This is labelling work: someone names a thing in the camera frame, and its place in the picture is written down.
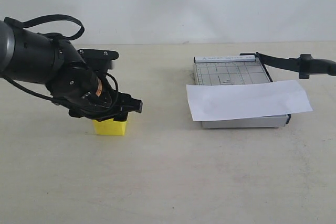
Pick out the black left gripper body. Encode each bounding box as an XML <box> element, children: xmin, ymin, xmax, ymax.
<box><xmin>47</xmin><ymin>62</ymin><xmax>120</xmax><ymax>118</ymax></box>

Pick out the yellow foam cube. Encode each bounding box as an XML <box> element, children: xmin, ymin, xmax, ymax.
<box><xmin>92</xmin><ymin>115</ymin><xmax>128</xmax><ymax>136</ymax></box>

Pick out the white paper sheet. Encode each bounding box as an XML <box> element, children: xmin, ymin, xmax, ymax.
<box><xmin>186</xmin><ymin>80</ymin><xmax>313</xmax><ymax>122</ymax></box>

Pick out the black cutter blade handle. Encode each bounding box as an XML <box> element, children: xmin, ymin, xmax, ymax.
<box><xmin>255</xmin><ymin>52</ymin><xmax>335</xmax><ymax>79</ymax></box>

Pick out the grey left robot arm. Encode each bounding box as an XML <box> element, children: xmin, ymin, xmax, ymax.
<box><xmin>1</xmin><ymin>14</ymin><xmax>143</xmax><ymax>122</ymax></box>

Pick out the grey paper cutter base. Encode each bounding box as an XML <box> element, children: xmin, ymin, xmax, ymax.
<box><xmin>194</xmin><ymin>53</ymin><xmax>291</xmax><ymax>129</ymax></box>

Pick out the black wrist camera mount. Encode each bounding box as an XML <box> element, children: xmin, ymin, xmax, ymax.
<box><xmin>77</xmin><ymin>49</ymin><xmax>119</xmax><ymax>72</ymax></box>

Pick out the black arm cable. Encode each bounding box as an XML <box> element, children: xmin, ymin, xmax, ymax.
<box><xmin>2</xmin><ymin>14</ymin><xmax>119</xmax><ymax>120</ymax></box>

